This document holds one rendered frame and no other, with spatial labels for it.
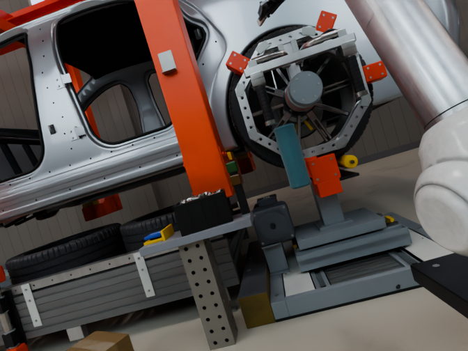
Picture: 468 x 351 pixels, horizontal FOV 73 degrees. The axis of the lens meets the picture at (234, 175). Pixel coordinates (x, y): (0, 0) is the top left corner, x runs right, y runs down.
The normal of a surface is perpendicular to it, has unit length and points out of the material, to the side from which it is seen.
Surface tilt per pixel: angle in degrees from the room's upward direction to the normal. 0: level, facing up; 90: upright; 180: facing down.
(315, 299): 90
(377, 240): 90
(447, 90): 74
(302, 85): 90
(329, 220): 90
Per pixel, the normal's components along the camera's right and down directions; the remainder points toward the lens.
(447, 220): -0.91, 0.39
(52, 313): -0.10, 0.06
